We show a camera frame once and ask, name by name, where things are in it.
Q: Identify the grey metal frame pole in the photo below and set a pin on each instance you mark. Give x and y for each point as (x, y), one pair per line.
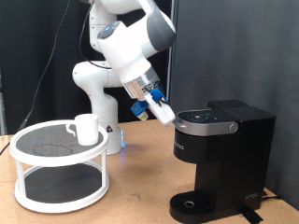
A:
(171, 62)

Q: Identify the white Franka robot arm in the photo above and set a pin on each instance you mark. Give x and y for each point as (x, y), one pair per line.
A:
(124, 53)

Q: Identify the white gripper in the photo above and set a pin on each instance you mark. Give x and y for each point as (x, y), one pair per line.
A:
(160, 110)

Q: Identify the white ceramic mug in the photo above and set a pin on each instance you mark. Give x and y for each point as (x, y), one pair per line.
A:
(87, 129)

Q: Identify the black curtain backdrop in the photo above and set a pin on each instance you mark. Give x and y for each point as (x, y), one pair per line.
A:
(25, 46)

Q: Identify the black Keurig coffee machine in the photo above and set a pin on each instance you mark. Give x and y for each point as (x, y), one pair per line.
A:
(230, 155)

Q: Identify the white two-tier turntable stand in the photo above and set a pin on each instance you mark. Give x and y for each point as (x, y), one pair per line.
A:
(59, 155)

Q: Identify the blue mounted wrist camera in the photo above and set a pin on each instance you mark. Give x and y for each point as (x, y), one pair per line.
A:
(140, 109)

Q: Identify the black tape strip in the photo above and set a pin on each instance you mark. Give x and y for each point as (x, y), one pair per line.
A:
(251, 215)

